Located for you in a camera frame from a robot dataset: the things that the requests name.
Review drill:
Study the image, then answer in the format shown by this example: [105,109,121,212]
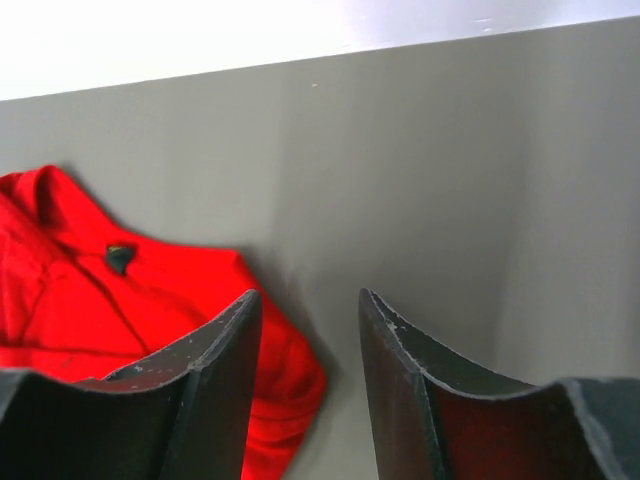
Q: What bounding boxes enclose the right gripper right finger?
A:
[358,289,555,479]

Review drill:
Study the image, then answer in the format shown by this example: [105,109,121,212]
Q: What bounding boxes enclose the red t shirt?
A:
[1,165,327,479]

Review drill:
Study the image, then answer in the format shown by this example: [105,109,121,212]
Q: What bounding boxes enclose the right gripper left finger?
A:
[74,290,262,479]

